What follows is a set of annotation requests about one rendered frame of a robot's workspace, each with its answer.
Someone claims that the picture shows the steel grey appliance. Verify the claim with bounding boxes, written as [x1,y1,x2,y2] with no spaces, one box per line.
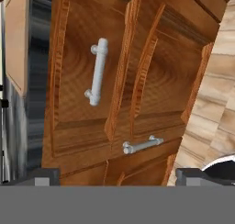
[0,0,53,184]

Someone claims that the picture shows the wooden cupboard door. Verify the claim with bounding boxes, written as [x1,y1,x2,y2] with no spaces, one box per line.
[40,0,142,177]

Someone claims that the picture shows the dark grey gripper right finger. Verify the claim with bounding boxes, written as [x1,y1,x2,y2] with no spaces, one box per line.
[175,167,235,186]

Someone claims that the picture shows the light wooden side panel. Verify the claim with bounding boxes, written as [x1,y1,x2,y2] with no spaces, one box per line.
[4,0,32,98]

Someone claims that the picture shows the black and white round thing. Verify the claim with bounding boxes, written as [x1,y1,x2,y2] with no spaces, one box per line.
[201,153,235,180]

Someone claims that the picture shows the short white drawer handle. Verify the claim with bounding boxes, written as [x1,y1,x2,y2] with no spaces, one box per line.
[122,135,165,155]

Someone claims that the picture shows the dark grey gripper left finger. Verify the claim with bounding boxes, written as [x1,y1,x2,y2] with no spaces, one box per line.
[2,167,61,186]

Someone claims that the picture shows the long white door handle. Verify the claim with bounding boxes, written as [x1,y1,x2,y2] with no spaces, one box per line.
[84,38,109,107]

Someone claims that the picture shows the wooden cupboard panel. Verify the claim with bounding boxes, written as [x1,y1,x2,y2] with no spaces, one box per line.
[59,153,179,186]

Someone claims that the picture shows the wooden drawer front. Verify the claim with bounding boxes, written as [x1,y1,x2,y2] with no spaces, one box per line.
[105,0,229,162]

